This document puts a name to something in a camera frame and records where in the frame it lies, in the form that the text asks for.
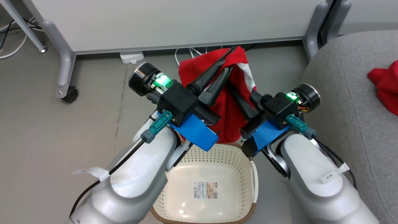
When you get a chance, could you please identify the grey partition leg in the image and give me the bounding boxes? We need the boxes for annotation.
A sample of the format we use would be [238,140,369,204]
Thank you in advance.
[42,20,77,100]
[325,1,352,44]
[303,2,329,61]

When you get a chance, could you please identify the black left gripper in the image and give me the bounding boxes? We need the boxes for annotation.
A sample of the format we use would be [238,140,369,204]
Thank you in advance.
[128,47,237,127]

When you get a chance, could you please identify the red garment with white stripe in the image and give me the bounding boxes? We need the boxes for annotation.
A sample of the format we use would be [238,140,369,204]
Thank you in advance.
[178,46,257,144]

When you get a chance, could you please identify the grey fabric sofa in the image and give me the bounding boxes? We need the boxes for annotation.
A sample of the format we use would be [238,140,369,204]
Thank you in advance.
[298,30,398,224]

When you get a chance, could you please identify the thin grey table leg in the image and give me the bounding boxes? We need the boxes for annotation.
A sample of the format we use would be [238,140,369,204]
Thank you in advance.
[2,0,48,54]

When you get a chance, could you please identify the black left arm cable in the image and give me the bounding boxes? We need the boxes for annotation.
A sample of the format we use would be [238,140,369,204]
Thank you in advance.
[69,138,147,218]

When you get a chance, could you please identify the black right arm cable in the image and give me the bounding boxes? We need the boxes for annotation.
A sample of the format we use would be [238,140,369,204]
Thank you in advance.
[310,135,357,189]

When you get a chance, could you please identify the teal cable connector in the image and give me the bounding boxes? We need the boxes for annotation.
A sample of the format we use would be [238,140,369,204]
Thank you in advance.
[285,114,317,139]
[140,110,174,144]

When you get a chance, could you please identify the teal left cable connector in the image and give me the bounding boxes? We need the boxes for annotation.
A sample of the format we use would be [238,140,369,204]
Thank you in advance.
[140,110,174,144]

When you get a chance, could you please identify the teal right cable connector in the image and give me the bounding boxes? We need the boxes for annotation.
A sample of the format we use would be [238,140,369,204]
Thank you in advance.
[285,114,317,139]

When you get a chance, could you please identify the paper label in basket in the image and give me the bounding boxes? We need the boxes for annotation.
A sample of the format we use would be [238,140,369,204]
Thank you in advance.
[192,181,219,200]

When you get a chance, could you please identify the white right cable tag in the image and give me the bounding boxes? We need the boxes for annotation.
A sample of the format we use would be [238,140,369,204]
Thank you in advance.
[320,163,350,184]

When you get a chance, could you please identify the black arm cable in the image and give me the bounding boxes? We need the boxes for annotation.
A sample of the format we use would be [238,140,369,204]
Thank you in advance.
[310,135,357,189]
[69,138,147,218]

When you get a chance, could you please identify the white partition panel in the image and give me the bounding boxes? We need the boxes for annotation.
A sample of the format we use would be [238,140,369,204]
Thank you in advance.
[31,0,327,55]
[337,0,398,35]

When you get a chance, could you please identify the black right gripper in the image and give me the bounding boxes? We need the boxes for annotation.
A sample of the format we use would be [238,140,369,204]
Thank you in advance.
[227,81,321,139]

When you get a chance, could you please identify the red jersey with printed letters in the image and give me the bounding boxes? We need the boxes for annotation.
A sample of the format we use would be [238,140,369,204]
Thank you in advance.
[368,60,398,117]

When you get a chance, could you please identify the white power strip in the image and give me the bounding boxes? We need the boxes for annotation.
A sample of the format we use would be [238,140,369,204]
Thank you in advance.
[119,51,145,64]

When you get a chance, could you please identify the white left cable tag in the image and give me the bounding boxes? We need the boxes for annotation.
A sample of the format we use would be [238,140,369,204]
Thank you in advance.
[72,167,111,183]

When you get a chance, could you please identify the white cable loop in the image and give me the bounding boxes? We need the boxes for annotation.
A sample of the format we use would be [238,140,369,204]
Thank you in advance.
[174,47,207,67]

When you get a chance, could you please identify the white cable tag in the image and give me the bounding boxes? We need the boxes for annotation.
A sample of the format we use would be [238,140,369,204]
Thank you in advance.
[72,167,111,183]
[320,163,350,184]

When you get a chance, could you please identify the black floor cables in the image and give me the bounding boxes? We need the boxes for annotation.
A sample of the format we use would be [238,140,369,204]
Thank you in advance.
[0,19,43,52]

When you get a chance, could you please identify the cream perforated laundry basket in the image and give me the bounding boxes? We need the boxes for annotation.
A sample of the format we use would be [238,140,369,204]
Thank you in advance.
[150,142,259,224]

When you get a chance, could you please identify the black caster wheel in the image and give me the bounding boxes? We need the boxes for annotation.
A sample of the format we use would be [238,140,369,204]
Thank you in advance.
[61,86,79,104]

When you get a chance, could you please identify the white floor cable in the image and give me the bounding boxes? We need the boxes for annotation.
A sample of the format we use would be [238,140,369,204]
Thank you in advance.
[0,22,31,60]

